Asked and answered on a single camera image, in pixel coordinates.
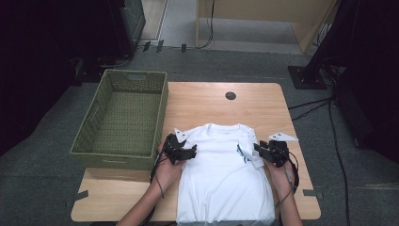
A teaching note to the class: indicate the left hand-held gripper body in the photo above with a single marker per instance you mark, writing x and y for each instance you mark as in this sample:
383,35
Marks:
173,149

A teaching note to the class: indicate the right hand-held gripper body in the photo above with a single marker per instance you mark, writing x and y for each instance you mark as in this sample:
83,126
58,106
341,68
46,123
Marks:
279,152

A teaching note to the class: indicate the white t-shirt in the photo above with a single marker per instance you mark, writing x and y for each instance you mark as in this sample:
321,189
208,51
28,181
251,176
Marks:
222,182

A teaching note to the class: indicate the green woven basket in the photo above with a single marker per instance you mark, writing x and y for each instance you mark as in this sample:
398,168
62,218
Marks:
122,132

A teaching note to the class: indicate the person's left hand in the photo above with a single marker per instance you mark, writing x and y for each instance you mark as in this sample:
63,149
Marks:
166,174

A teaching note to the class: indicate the person's right hand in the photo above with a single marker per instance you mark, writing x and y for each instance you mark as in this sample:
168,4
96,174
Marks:
284,180

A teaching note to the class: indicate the grey tape strip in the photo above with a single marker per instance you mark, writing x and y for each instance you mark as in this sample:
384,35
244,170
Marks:
82,195
310,192

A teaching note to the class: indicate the black round table grommet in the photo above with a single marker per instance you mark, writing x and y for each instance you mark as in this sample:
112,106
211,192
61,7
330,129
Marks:
230,95

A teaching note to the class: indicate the black metal stand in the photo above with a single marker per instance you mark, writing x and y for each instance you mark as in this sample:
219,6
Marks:
307,77

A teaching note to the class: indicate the dark floor tape piece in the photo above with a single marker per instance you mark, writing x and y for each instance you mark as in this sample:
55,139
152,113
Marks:
146,46
183,48

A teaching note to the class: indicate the dark curtain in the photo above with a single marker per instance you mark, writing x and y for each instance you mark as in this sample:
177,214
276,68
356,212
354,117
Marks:
37,62
373,78

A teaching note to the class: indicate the black cabinet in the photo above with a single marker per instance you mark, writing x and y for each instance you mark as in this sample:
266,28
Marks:
128,25

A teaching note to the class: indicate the light wooden cabinet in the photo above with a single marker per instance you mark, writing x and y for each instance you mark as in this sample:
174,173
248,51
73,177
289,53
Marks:
263,9

